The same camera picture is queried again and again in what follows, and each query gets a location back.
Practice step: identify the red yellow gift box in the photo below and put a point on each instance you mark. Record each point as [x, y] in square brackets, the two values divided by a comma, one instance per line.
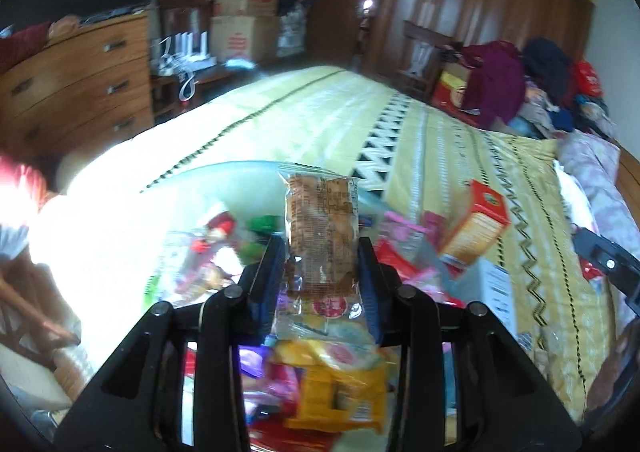
[450, 91]

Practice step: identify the light wooden stool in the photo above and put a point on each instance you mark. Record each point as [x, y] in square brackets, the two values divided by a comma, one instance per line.
[30, 312]

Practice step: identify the wooden dresser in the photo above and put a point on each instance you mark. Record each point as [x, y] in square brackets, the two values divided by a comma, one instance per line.
[75, 76]

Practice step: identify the carved wooden chair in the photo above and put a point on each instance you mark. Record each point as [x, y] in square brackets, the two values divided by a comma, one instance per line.
[420, 34]

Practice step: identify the wooden side table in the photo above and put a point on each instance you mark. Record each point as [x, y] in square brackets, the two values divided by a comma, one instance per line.
[165, 91]

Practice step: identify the wooden headboard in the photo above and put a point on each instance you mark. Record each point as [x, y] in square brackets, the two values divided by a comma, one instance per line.
[631, 176]

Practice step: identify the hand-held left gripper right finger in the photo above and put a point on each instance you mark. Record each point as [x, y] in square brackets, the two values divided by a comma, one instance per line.
[369, 292]

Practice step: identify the blue face mask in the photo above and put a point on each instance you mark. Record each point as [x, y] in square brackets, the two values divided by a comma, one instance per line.
[240, 64]

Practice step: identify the dark wooden chair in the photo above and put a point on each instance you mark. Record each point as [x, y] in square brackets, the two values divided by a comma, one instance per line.
[182, 1]

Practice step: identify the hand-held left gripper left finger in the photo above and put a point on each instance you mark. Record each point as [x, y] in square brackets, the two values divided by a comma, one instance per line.
[267, 277]

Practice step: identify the white black product box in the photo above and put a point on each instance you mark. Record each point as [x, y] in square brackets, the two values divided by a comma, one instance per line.
[495, 292]

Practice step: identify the pile of snack packets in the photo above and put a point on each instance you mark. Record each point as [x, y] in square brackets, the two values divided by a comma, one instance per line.
[340, 382]

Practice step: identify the clear glass bowl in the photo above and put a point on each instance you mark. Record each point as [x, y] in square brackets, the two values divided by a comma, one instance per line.
[240, 187]

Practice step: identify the yellow patterned bedspread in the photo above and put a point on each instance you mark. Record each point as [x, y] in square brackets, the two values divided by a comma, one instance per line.
[310, 111]

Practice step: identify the clear plastic bag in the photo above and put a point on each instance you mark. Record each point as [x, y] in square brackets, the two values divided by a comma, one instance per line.
[292, 34]

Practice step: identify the orange red carton box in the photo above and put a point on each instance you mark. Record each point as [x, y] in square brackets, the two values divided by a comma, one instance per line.
[475, 227]

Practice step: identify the pink floral quilt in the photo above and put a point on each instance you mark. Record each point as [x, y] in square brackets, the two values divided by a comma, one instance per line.
[595, 166]

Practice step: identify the brown cake clear packet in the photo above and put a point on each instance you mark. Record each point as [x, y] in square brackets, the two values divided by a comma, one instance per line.
[320, 232]

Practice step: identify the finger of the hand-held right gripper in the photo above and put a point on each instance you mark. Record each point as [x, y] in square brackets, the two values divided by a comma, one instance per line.
[612, 267]

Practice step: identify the person's right hand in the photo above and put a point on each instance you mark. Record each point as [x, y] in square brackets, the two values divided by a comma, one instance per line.
[612, 372]

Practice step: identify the navy garment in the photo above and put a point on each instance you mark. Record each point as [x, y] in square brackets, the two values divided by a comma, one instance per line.
[547, 61]

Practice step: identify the pile of clothes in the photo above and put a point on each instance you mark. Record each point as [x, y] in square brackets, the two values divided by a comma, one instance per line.
[560, 119]

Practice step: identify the white wifi router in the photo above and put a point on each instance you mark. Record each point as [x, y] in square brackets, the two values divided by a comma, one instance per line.
[192, 60]

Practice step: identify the red printed bag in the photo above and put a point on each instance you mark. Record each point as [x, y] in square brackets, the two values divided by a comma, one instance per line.
[589, 79]

